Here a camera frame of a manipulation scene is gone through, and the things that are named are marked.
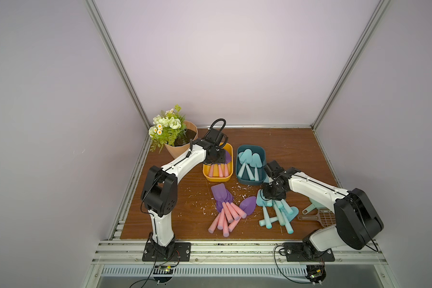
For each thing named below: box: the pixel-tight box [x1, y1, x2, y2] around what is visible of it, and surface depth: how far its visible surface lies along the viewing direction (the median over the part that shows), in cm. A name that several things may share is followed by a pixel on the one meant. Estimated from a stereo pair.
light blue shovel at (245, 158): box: [237, 148, 252, 179], surface depth 105 cm
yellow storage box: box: [202, 142, 234, 182], surface depth 99 cm
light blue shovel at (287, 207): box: [280, 198, 294, 215], surface depth 82 cm
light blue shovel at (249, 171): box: [238, 151, 255, 182], surface depth 99 cm
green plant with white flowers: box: [148, 104, 187, 153], surface depth 82 cm
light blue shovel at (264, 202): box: [256, 189, 273, 230], surface depth 83 cm
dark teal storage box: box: [235, 144, 267, 185], surface depth 102 cm
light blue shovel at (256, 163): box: [250, 153, 263, 182], surface depth 102 cm
